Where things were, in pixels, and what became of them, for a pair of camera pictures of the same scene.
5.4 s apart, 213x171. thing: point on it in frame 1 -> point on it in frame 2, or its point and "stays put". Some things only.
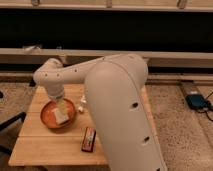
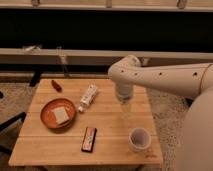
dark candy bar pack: (89, 139) stays put
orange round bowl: (57, 113) stays put
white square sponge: (60, 117) stays put
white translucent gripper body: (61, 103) -> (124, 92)
